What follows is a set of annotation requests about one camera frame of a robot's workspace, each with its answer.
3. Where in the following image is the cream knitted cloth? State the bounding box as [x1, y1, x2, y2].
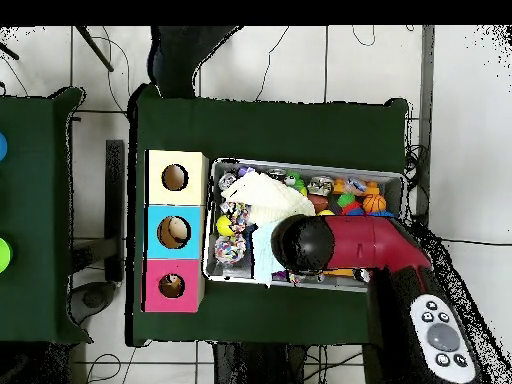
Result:
[223, 170, 317, 229]

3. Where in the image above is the mint green knitted cloth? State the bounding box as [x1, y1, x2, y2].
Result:
[252, 225, 277, 287]

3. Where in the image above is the shallow clear mesh bin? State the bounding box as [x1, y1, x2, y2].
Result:
[203, 158, 405, 295]

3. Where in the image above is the wooden box with three holes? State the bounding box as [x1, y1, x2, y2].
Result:
[143, 149, 210, 314]

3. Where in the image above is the yellow smiley ball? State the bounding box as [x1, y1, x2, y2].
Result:
[215, 214, 237, 238]

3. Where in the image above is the dark green table cloth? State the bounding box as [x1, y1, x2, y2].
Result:
[126, 83, 411, 353]

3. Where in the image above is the orange toy basketball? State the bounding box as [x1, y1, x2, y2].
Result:
[362, 194, 388, 214]

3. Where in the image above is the green side table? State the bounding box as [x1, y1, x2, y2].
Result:
[0, 86, 93, 345]

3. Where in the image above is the black tripod leg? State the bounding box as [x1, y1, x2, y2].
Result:
[75, 26, 115, 73]

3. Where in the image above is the green disc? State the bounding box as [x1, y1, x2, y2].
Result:
[0, 237, 13, 273]

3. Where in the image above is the colourful knotted rope ball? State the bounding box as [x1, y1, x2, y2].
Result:
[213, 233, 248, 266]

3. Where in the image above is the black cable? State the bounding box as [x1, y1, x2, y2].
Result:
[439, 237, 512, 248]

